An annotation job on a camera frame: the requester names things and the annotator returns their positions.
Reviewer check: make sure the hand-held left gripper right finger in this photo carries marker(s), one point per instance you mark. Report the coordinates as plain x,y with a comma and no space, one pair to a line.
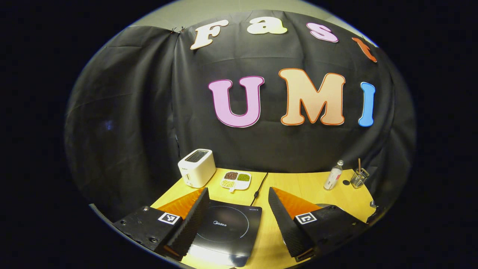
285,224

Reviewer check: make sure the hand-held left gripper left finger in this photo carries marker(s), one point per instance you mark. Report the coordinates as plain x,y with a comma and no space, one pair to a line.
194,224

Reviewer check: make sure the black induction cooktop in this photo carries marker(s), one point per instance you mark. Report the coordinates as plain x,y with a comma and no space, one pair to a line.
227,231

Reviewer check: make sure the white toaster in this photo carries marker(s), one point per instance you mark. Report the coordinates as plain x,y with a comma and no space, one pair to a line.
196,168

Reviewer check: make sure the white divided bean dish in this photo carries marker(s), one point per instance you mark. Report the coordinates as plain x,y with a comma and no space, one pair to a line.
236,180

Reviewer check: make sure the clear bottle with pink label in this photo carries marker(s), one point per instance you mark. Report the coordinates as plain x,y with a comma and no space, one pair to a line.
333,175

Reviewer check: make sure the small glass cup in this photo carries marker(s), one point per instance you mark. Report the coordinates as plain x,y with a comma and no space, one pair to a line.
358,180

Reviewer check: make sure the wooden stick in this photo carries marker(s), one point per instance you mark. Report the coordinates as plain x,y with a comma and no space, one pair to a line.
359,164

